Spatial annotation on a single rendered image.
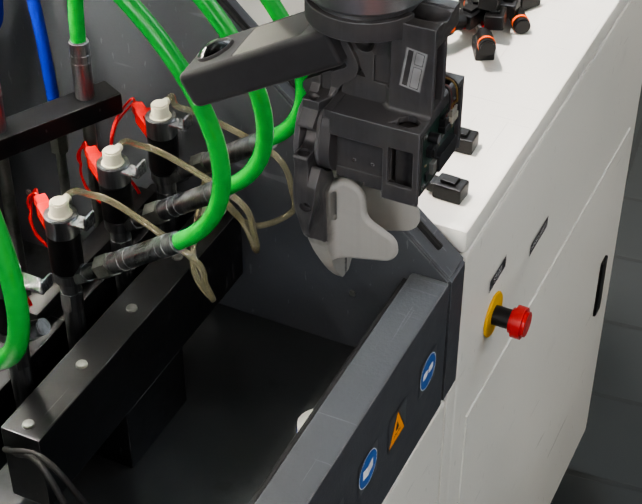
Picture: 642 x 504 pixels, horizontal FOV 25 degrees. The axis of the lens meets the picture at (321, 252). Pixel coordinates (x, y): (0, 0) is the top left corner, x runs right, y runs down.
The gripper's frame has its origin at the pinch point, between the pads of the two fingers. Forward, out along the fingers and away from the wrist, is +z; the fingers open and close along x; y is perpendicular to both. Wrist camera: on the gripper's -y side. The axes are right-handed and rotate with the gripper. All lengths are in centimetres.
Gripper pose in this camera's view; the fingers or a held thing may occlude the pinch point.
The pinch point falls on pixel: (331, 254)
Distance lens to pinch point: 96.4
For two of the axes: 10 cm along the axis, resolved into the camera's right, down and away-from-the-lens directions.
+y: 9.0, 2.7, -3.4
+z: 0.0, 7.8, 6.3
